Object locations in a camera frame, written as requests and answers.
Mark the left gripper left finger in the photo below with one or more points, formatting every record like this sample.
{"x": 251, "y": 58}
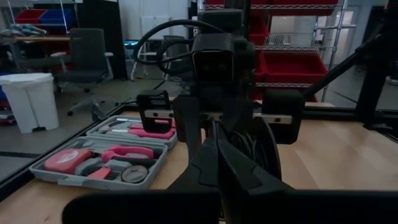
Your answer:
{"x": 155, "y": 208}

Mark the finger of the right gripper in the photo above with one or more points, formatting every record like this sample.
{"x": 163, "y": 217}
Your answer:
{"x": 236, "y": 115}
{"x": 189, "y": 124}

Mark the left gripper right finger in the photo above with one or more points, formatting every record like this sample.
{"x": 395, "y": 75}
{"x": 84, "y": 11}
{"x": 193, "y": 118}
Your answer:
{"x": 280, "y": 208}

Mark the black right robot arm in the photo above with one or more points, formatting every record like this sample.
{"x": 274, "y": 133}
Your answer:
{"x": 224, "y": 18}

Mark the red utility knife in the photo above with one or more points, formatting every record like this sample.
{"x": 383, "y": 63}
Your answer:
{"x": 101, "y": 172}

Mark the grey plastic tool case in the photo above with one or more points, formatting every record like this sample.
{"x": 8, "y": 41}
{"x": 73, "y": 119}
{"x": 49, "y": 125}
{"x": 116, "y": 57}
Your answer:
{"x": 77, "y": 183}

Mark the red tape measure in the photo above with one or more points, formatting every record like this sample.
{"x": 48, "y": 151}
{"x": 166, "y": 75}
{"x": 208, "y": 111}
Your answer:
{"x": 66, "y": 160}

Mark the office chair base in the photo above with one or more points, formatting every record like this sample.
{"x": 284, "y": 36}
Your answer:
{"x": 88, "y": 62}

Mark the white plastic object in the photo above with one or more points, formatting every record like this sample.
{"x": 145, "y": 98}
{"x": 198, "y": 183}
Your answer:
{"x": 29, "y": 99}

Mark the wooden workbench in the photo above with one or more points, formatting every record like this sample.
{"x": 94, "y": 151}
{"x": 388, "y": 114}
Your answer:
{"x": 40, "y": 38}

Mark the red storage bin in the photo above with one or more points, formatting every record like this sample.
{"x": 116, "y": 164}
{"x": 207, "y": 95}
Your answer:
{"x": 29, "y": 16}

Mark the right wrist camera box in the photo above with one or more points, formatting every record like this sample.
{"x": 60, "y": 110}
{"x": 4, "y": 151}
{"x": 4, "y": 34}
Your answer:
{"x": 213, "y": 65}

